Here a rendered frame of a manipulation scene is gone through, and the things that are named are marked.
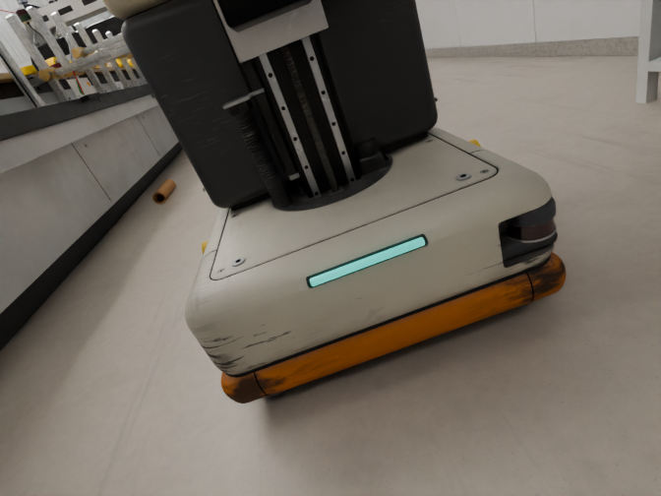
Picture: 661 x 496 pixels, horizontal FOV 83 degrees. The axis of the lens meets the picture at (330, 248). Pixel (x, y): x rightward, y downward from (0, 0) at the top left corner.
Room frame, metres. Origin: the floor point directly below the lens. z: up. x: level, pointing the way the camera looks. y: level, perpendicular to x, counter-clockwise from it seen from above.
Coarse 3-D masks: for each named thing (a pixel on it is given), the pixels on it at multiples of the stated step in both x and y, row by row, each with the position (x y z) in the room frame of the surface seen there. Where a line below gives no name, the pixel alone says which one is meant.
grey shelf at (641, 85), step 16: (656, 0) 1.14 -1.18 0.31; (640, 16) 1.18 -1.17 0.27; (656, 16) 1.14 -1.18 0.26; (640, 32) 1.18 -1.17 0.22; (656, 32) 1.14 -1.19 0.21; (640, 48) 1.18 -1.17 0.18; (656, 48) 1.14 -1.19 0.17; (640, 64) 1.17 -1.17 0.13; (656, 64) 1.12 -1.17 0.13; (640, 80) 1.17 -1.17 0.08; (656, 80) 1.14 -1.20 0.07; (640, 96) 1.16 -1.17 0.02; (656, 96) 1.14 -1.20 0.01
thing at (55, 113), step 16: (112, 96) 2.80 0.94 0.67; (128, 96) 3.07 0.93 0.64; (16, 112) 1.77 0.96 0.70; (32, 112) 1.88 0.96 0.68; (48, 112) 1.99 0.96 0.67; (64, 112) 2.12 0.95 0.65; (80, 112) 2.27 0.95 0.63; (0, 128) 1.62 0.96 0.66; (16, 128) 1.71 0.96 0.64; (32, 128) 1.80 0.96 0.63
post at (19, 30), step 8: (8, 16) 2.28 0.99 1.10; (16, 16) 2.31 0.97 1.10; (16, 24) 2.27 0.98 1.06; (16, 32) 2.27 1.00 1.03; (24, 32) 2.28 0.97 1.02; (24, 40) 2.27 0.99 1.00; (32, 48) 2.27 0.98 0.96; (32, 56) 2.27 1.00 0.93; (40, 56) 2.29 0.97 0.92; (40, 64) 2.27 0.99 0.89; (56, 80) 2.29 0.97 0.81; (56, 88) 2.27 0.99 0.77; (64, 96) 2.27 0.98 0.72
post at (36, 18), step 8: (32, 8) 2.52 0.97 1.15; (32, 16) 2.52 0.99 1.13; (40, 16) 2.56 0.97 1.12; (40, 24) 2.52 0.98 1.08; (48, 32) 2.53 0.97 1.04; (48, 40) 2.52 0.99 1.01; (56, 48) 2.52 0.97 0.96; (56, 56) 2.52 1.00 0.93; (64, 56) 2.54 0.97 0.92; (64, 64) 2.52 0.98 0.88
